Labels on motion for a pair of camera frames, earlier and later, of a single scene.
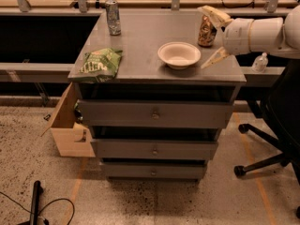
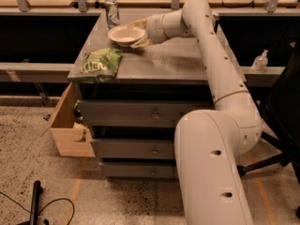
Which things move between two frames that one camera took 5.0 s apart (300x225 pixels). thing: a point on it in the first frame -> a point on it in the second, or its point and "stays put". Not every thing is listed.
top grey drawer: x=152 y=113 stays put
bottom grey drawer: x=154 y=169 stays put
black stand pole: x=37 y=189 stays put
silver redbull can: x=113 y=17 stays put
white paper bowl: x=178 y=55 -> x=125 y=36
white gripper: x=236 y=37 -> x=155 y=29
